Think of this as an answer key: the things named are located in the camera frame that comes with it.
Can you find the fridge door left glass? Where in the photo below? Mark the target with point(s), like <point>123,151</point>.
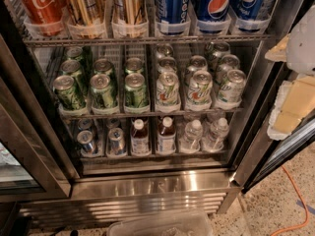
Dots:
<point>37,176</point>

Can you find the green can second-row right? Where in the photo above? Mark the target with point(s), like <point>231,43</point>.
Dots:
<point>134,65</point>

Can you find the brown juice bottle left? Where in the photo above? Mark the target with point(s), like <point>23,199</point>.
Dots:
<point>140,138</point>

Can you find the green can front left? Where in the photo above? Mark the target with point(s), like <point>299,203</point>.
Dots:
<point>68,92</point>

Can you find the clear water bottle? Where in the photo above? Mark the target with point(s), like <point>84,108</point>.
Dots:
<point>217,132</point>
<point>190,141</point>

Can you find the clear plastic bin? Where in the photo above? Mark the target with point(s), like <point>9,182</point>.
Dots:
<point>191,222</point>

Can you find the silver blue can front left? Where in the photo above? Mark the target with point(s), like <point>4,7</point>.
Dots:
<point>87,141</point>

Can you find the silver blue can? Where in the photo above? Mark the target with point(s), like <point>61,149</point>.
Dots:
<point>116,140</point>
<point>87,141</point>
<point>112,123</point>
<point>87,124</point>

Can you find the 7up can second-row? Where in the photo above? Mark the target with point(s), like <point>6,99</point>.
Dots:
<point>196,63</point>
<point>166,64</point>
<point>226,63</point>

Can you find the silver blue can front right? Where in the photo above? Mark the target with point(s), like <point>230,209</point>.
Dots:
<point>116,140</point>

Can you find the white 7up can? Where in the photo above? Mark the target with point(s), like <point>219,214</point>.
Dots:
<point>167,88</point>
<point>200,86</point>
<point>232,86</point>

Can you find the green can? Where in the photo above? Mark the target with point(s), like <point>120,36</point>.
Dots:
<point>135,91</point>
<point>83,54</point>
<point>103,92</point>
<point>68,92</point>

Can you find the green can front middle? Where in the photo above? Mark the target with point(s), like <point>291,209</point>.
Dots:
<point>103,92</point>

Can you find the gold can right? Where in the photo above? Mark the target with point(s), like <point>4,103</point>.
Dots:
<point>129,14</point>

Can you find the clear water bottle left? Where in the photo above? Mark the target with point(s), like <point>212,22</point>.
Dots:
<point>190,141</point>

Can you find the red Coca-Cola can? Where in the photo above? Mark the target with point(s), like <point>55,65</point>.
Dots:
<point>45,14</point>

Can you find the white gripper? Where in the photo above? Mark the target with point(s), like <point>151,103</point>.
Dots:
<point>302,46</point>

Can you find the silver blue can back left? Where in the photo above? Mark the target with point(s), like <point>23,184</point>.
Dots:
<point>87,124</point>

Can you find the silver blue can back right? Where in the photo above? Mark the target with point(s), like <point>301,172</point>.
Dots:
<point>112,123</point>

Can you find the gold can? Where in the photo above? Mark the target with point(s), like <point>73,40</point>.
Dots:
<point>129,14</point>
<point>87,17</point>

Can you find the green can front right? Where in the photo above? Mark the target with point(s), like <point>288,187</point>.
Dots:
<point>135,91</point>

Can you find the stainless steel fridge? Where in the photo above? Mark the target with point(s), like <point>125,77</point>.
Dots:
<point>105,189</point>

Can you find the green can back left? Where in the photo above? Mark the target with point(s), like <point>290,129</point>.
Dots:
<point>83,54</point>

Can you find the green can second-row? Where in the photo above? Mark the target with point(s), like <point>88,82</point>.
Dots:
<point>134,65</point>
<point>104,66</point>
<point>74,69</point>

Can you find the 7up can back right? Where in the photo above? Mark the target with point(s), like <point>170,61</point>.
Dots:
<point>214,51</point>

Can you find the green can second-row left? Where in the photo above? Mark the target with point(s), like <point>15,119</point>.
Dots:
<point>74,69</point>

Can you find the brown juice bottle right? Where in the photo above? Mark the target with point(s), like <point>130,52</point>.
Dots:
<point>166,136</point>

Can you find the gold can left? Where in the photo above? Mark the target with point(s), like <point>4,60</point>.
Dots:
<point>87,17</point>

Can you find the clear water bottle right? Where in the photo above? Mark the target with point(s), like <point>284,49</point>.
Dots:
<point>217,132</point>

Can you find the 7up can second-row right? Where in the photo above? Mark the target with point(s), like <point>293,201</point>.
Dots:
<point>226,63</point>

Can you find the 7up can back left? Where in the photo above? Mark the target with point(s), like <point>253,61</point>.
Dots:
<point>163,50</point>

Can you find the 7up can second-row left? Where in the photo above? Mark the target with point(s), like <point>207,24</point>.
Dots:
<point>166,64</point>

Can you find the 7up can second-row middle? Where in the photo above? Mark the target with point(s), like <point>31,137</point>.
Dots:
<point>196,63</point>

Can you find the blue Pepsi can middle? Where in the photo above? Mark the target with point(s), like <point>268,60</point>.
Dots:
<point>211,15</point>

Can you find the brown juice bottle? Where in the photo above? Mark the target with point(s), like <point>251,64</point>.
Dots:
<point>140,138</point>
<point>166,136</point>

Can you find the green can second-row middle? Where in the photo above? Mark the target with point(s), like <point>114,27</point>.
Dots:
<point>104,66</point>

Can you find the blue Bud Light can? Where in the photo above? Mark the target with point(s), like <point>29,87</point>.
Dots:
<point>171,16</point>

